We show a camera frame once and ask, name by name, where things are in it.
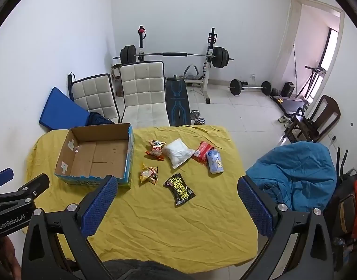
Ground orange snack packet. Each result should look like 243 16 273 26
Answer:
145 140 167 161

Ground dark wooden chair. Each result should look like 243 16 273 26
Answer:
282 95 341 144

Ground chrome dumbbell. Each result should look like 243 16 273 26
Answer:
191 110 207 126

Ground red packet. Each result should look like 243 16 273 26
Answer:
192 141 214 165

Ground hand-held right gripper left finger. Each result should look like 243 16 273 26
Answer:
21 175 119 280

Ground person's left hand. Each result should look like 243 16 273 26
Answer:
0 236 22 280

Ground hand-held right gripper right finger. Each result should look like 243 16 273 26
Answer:
237 175 334 280

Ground brown stool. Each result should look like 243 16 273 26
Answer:
111 63 123 97

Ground black wipes packet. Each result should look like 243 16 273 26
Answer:
163 173 196 208

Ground short barbell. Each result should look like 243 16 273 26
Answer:
228 79 273 96

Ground black chair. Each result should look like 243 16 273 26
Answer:
325 148 357 240

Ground long barbell with black plates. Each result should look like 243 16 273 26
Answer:
113 44 234 69

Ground white padded chair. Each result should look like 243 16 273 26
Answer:
119 61 169 129
71 73 121 124

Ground dark blue cloth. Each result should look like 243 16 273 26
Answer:
86 112 115 126

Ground light blue tissue pack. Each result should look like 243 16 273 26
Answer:
206 149 225 175

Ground thin metal bar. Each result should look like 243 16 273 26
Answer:
292 44 297 98

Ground blue jacket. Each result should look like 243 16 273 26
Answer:
245 141 337 212

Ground cardboard box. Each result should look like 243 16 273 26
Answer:
54 123 135 189

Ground white plastic bag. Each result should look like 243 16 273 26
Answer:
161 139 196 170

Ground dark fuzzy clothing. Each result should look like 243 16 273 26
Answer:
103 258 193 280

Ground treadmill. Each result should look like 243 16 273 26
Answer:
272 66 328 117

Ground grey push-up handles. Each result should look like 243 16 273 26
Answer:
183 64 201 80

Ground white barbell rack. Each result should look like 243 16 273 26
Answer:
136 27 218 105

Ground black box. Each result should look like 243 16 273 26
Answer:
281 82 296 98

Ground blue foam mat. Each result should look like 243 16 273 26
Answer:
39 87 90 131

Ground black weight bench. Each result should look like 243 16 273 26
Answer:
166 76 192 126

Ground yellow tablecloth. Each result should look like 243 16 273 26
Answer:
26 124 258 273

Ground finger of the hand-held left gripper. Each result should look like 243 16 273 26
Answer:
0 168 14 191
0 173 50 209

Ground yellow snack packet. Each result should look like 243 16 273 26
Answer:
140 163 159 186

